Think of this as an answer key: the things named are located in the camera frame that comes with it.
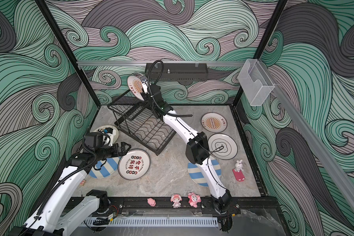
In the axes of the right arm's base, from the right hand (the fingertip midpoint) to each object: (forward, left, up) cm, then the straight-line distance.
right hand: (147, 82), depth 83 cm
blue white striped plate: (-42, -29, -34) cm, 61 cm away
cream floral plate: (-29, +15, -5) cm, 33 cm away
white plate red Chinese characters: (-35, +9, -35) cm, 50 cm away
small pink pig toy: (-55, -4, -33) cm, 64 cm away
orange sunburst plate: (+6, +10, -6) cm, 13 cm away
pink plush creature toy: (-54, -26, -31) cm, 68 cm away
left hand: (-31, +11, -18) cm, 38 cm away
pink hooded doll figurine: (-54, -17, -32) cm, 65 cm away
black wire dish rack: (-16, +6, -13) cm, 21 cm away
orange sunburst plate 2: (-2, -45, -36) cm, 58 cm away
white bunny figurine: (-38, -52, -28) cm, 70 cm away
